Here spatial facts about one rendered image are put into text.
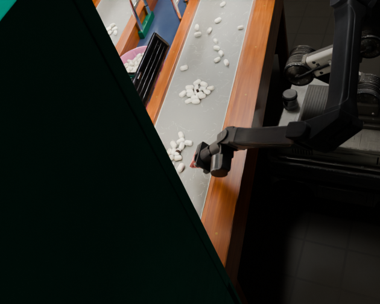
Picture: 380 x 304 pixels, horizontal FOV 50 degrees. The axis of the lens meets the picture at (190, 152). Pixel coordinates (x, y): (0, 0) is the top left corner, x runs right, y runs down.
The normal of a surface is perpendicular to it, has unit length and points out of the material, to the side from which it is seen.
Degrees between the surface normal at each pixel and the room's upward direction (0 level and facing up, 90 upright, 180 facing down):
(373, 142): 0
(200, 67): 0
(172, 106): 0
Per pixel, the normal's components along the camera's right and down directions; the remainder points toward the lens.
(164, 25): -0.26, -0.61
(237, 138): -0.76, -0.26
